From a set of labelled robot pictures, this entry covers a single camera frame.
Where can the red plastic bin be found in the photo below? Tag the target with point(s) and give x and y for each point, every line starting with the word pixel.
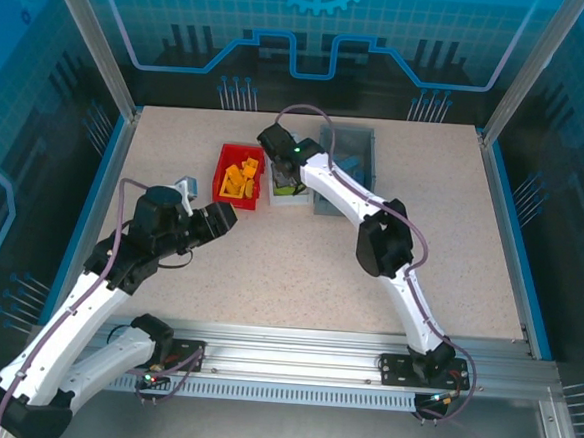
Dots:
pixel 226 154

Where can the white plastic bin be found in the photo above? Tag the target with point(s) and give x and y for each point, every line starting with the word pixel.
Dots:
pixel 288 202

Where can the gray plastic storage bin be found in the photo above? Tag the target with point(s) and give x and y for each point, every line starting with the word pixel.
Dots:
pixel 350 142

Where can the blue printed back panel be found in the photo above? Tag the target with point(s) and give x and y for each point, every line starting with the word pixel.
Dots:
pixel 335 31

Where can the small circuit board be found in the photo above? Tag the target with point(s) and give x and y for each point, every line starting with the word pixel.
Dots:
pixel 440 400
pixel 153 380

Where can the blue printed side panel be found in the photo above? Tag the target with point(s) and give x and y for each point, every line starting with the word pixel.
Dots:
pixel 577 149
pixel 19 110

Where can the aluminium front beam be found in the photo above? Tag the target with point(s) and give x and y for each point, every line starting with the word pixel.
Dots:
pixel 288 349

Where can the steel base tray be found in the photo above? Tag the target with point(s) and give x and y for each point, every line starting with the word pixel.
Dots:
pixel 282 434

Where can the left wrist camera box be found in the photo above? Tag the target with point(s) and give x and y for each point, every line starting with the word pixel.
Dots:
pixel 186 186

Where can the aluminium side rail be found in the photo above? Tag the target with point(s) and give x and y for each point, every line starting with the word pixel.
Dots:
pixel 511 244
pixel 121 152

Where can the aluminium frame post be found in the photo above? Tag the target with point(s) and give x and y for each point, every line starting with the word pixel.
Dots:
pixel 105 50
pixel 530 70

